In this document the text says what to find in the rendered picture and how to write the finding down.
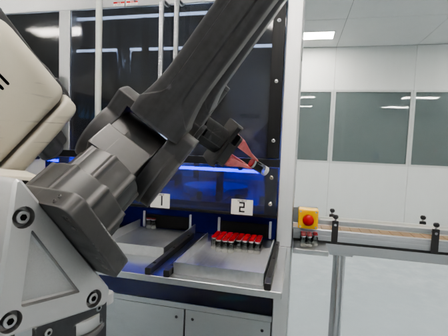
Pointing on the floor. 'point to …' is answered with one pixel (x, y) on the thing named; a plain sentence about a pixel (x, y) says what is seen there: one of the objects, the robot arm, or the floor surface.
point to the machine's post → (288, 153)
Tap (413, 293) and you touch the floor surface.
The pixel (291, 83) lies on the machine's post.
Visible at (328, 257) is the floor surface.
